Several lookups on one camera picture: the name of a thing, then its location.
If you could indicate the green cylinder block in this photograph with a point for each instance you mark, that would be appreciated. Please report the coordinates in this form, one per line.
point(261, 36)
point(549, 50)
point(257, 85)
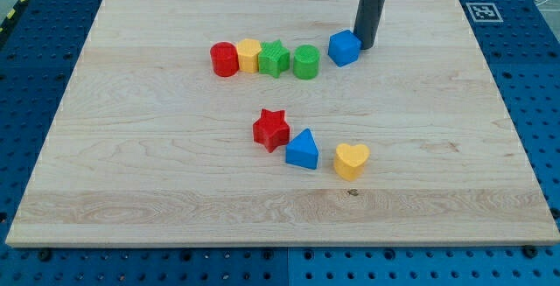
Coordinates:
point(306, 62)

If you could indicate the light wooden board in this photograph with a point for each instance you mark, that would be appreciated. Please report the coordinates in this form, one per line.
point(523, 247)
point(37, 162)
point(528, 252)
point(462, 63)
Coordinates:
point(150, 149)

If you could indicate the red star block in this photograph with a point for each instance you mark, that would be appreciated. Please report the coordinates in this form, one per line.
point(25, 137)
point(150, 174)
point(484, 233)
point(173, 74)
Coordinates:
point(271, 130)

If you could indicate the white fiducial marker tag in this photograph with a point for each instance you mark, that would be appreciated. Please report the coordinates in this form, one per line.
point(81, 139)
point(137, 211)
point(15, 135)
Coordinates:
point(482, 12)

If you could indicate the yellow hexagon block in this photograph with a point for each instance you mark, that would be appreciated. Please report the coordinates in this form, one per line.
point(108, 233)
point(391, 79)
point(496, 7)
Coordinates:
point(248, 51)

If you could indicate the green star block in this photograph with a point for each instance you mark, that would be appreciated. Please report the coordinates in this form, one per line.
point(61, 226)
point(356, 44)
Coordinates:
point(274, 58)

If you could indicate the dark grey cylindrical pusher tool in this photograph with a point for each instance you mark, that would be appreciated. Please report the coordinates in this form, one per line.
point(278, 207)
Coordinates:
point(367, 19)

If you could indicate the yellow heart block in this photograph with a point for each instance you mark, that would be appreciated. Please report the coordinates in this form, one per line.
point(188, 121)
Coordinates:
point(349, 160)

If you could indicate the blue cube block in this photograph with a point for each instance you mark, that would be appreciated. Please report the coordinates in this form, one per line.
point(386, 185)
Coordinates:
point(344, 48)

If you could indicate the blue triangle block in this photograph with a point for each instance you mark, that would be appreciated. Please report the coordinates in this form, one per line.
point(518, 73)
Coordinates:
point(302, 151)

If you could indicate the red cylinder block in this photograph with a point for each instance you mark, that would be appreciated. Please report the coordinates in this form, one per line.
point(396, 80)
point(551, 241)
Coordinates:
point(224, 59)

